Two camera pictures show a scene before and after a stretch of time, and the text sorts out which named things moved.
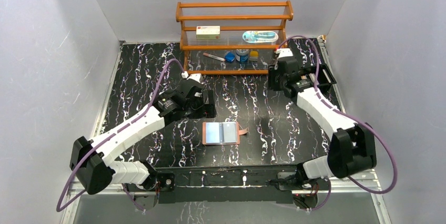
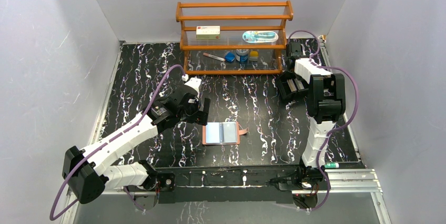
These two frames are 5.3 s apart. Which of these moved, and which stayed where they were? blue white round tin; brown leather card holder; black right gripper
Moved: black right gripper
Stayed: blue white round tin; brown leather card holder
